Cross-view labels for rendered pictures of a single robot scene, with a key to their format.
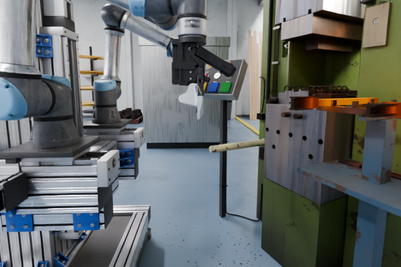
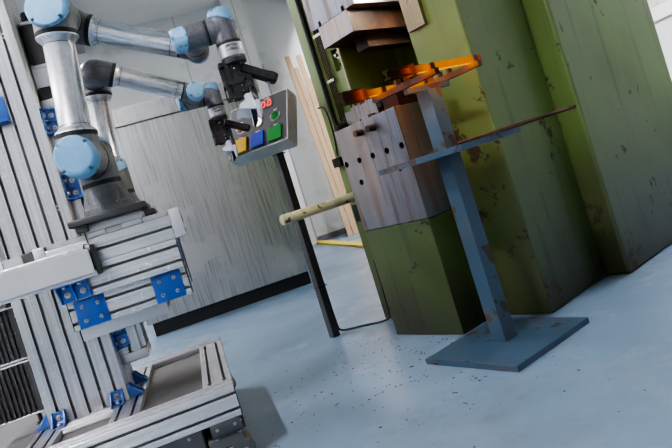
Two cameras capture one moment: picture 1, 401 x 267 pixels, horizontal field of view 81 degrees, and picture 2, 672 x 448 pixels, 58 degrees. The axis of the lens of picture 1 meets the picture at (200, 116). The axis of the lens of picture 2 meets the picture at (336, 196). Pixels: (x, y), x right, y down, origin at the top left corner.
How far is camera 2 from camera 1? 1.23 m
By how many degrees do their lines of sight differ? 14
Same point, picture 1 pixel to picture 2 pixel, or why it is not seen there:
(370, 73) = (425, 56)
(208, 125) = (266, 248)
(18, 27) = (76, 89)
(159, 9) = (200, 42)
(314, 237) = (437, 261)
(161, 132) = not seen: hidden behind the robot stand
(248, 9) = (270, 17)
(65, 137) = (124, 197)
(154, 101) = not seen: hidden behind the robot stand
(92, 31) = not seen: outside the picture
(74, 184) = (150, 241)
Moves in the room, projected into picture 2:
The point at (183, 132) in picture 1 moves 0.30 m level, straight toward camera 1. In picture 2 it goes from (221, 277) to (225, 279)
